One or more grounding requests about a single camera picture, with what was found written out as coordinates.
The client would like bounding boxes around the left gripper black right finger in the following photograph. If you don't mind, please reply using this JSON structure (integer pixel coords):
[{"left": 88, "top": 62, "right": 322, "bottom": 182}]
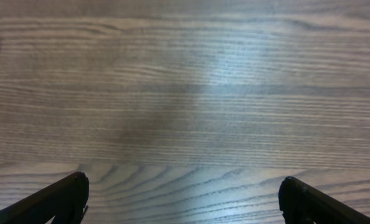
[{"left": 278, "top": 176, "right": 370, "bottom": 224}]

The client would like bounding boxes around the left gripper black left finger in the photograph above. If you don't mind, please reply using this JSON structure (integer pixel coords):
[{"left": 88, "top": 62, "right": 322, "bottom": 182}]
[{"left": 0, "top": 172, "right": 89, "bottom": 224}]

